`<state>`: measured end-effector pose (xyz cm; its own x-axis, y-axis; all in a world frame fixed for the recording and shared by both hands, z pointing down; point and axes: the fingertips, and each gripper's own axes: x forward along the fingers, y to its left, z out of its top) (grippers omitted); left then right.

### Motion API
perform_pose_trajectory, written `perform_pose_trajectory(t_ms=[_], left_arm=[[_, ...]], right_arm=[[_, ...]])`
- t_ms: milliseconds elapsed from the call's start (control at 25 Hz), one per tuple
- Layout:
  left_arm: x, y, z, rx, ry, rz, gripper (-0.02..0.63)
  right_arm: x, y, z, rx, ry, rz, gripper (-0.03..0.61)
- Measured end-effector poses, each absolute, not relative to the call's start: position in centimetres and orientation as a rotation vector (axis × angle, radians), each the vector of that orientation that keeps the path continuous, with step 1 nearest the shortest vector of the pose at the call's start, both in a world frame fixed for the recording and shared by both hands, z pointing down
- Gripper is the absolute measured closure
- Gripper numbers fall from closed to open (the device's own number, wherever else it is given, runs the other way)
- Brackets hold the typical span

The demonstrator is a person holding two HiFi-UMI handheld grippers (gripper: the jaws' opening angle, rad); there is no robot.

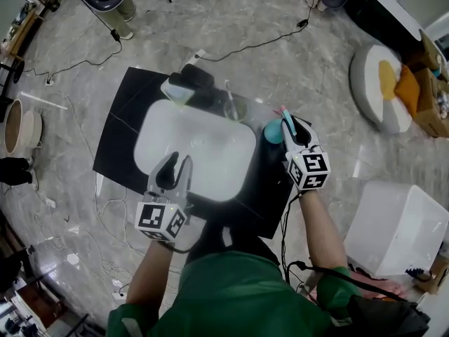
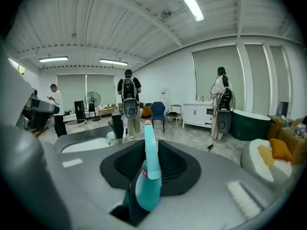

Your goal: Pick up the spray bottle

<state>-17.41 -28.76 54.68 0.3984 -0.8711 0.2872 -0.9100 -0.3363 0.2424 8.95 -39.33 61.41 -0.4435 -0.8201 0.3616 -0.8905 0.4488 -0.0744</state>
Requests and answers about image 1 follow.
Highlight white sink basin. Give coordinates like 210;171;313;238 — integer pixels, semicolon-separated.
133;98;257;203

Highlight white rod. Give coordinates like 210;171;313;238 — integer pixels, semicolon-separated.
20;90;68;111

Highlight white storage box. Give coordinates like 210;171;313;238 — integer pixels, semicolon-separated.
342;180;449;279

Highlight clear soap dish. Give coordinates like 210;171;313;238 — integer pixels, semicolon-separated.
160;72;196;105

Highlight orange pillow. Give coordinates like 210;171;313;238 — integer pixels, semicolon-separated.
393;64;422;119

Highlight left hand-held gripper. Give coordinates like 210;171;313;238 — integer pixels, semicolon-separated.
135;152;194;242

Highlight beige round tub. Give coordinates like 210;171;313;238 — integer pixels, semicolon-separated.
3;98;43;155

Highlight black countertop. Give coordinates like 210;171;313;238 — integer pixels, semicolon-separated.
93;66;312;241

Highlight white floor cable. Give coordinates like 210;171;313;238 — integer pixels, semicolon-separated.
33;93;141;294

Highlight black case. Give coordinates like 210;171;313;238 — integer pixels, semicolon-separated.
180;63;215;91

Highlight round white yellow floor cushion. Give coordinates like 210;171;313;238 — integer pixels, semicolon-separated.
349;43;413;136

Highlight person's right forearm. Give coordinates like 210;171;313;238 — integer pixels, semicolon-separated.
297;187;350;272

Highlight black bag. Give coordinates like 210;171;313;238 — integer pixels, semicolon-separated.
345;295;431;337

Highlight pink cloth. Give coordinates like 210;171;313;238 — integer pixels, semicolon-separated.
304;270;404;303

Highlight person's green shirt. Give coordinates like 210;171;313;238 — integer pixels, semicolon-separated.
105;251;362;337

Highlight person's black trousers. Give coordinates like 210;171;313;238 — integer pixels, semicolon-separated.
185;218;281;266

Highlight wooden table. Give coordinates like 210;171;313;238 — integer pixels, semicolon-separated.
0;1;45;59

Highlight clear glass cup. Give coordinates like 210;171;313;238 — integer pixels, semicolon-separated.
223;96;249;123

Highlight large cardboard box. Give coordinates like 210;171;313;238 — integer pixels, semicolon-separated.
412;67;449;139

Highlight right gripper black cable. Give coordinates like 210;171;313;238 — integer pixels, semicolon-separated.
280;191;410;303

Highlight black floor cable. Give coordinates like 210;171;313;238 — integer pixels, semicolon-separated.
23;11;123;80
194;0;315;62

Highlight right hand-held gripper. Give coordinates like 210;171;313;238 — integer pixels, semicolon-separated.
280;116;333;192

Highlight person's left forearm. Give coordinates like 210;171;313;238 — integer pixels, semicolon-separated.
125;239;176;317

